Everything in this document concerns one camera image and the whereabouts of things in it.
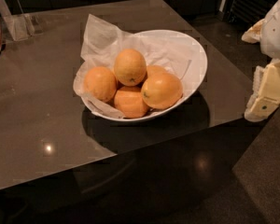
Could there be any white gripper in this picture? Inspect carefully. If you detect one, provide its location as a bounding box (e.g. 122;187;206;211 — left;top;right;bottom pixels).
241;0;280;122

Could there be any white ceramic bowl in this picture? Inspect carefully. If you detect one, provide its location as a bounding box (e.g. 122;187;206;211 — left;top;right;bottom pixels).
79;29;208;123

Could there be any hidden back orange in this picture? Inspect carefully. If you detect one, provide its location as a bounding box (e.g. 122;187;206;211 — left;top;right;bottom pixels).
147;64;166;77

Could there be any dark vent appliance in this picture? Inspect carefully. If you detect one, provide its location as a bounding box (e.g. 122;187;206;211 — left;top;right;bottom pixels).
217;0;277;24

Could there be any white paper liner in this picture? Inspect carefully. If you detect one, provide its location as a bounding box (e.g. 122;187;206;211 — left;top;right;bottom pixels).
73;15;194;120

